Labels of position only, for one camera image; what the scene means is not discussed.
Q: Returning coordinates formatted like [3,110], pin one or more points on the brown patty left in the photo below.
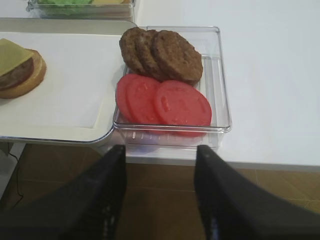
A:
[129,54]

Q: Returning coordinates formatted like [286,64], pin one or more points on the brown patty right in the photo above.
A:
[177,57]

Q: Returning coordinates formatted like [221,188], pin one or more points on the brown patty middle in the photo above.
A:
[143,44]

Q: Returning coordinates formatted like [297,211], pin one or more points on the white metal tray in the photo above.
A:
[68,134]

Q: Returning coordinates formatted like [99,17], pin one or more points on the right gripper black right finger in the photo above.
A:
[233,208]

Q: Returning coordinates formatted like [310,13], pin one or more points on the bottom bun on tray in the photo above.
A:
[39,71]

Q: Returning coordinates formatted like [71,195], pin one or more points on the red tomato slice middle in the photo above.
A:
[140,94]

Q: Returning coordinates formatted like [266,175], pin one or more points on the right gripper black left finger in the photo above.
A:
[86,208]

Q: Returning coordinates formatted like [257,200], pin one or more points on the green lettuce leaf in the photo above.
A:
[64,2]

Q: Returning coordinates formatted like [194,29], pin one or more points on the clear patty tomato container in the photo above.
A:
[150,137]

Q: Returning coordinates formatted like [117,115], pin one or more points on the yellow cheese slice on burger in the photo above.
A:
[12,55]

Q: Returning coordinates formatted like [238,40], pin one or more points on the meat patty on tray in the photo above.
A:
[18,75]

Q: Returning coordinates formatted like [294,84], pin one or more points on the clear lettuce cheese container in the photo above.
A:
[98,9]

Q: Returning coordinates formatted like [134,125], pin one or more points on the red tomato slice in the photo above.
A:
[121,96]
[140,94]
[177,103]

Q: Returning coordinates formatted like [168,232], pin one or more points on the red tomato slice left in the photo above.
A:
[121,96]

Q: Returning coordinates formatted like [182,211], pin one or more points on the brown patty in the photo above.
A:
[129,54]
[177,57]
[143,44]

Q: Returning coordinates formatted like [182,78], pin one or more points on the red tomato slice right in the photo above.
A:
[177,103]

